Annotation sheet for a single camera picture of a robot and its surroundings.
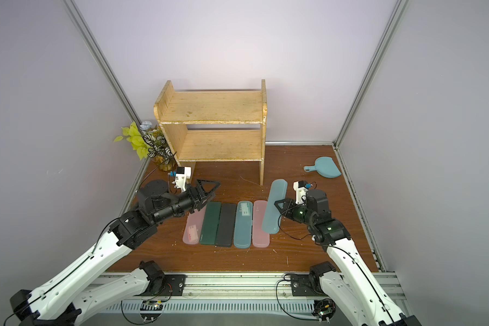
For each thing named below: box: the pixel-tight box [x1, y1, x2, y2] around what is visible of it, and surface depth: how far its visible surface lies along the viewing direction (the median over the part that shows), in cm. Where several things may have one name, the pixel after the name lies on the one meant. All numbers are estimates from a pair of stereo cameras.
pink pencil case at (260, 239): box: [251, 199, 270, 248], surface depth 87 cm
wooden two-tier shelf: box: [153, 79, 268, 186], surface depth 81 cm
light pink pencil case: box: [182, 204, 207, 246], surface depth 87 cm
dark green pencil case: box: [199, 201, 222, 246], surface depth 87 cm
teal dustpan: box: [303, 156, 342, 179], surface depth 112 cm
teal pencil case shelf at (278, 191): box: [262, 178, 288, 235], surface depth 78 cm
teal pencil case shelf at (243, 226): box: [233, 201, 254, 249], surface depth 89 cm
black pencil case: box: [215, 203, 238, 248], surface depth 88 cm
